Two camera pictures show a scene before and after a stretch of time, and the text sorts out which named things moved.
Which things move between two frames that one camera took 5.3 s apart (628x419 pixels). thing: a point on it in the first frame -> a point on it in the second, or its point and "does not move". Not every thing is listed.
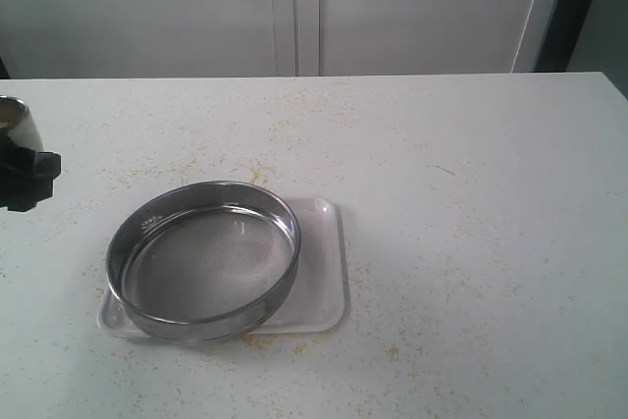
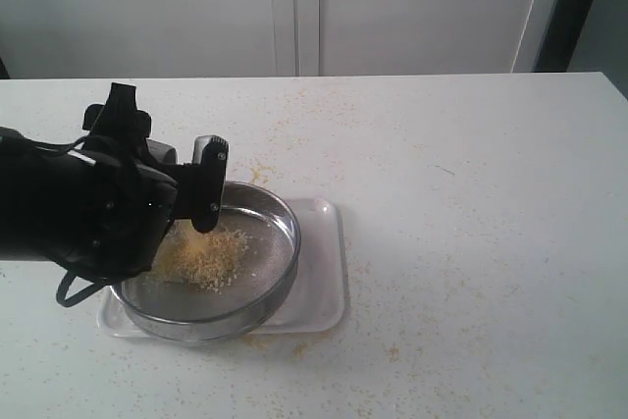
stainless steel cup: (17, 119) -> (164, 152)
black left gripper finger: (26, 176) -> (110, 219)
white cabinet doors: (114, 13) does not move
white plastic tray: (318, 300) does not move
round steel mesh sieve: (201, 260) does not move
